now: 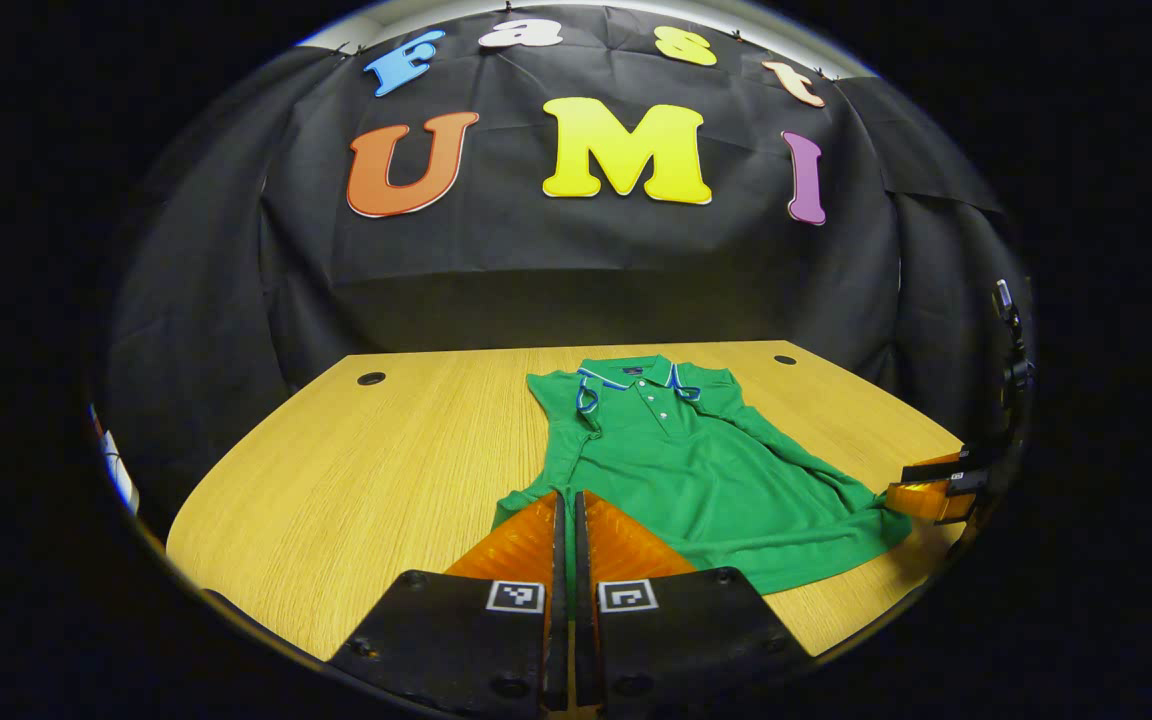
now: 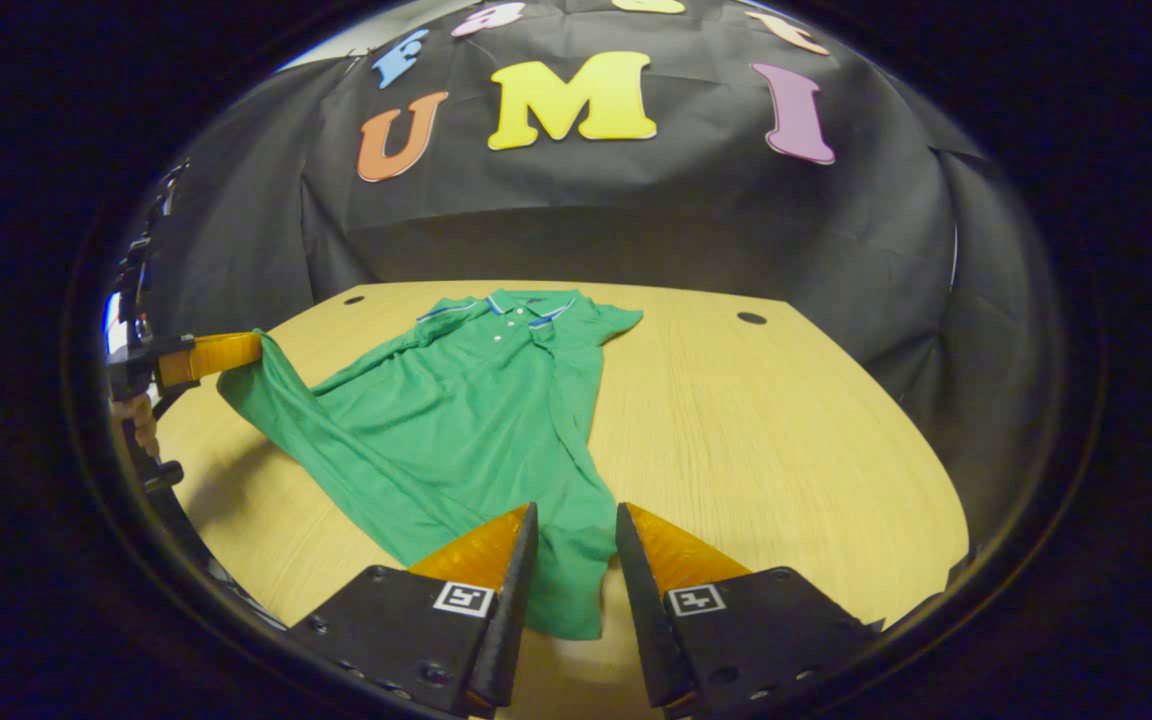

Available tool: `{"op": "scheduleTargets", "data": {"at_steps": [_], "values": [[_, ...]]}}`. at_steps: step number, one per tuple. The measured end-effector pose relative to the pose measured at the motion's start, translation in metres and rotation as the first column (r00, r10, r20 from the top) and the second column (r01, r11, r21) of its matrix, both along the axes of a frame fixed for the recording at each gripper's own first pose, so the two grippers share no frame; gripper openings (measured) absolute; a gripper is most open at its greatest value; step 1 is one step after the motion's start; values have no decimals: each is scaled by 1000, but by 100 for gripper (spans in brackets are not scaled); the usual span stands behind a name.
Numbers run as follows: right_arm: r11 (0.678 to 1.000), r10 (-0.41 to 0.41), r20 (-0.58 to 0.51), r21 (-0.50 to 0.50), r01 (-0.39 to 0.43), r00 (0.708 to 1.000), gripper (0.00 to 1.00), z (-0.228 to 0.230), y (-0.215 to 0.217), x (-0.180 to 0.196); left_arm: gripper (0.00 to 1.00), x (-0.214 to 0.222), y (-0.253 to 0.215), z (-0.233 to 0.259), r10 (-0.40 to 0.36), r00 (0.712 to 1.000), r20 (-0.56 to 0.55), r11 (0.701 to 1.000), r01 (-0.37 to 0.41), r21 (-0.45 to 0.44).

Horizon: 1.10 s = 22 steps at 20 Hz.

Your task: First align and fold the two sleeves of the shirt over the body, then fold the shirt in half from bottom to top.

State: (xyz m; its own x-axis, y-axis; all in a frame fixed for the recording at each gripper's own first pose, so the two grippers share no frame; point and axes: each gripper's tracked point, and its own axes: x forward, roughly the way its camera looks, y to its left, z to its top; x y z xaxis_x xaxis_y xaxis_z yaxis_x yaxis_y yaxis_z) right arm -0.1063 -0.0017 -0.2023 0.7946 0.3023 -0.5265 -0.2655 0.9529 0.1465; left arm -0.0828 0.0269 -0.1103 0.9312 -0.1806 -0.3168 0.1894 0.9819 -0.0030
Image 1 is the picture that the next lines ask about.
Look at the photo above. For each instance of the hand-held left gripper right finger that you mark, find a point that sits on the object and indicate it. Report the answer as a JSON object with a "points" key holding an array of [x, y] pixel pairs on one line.
{"points": [[584, 600]]}

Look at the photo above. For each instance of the black backdrop cloth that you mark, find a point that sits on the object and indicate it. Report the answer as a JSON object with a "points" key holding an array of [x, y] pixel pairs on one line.
{"points": [[536, 290]]}

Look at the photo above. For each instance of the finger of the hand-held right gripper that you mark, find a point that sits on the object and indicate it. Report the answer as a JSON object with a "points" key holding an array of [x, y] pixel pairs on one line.
{"points": [[926, 502], [936, 467]]}

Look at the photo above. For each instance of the white device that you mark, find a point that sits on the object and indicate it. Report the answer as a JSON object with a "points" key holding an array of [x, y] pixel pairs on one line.
{"points": [[121, 475]]}

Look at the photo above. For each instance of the green T-shirt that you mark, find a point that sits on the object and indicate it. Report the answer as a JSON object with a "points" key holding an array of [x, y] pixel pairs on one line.
{"points": [[696, 480]]}

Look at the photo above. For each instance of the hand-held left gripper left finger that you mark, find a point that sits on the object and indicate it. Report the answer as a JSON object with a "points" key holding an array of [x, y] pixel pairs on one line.
{"points": [[558, 600]]}

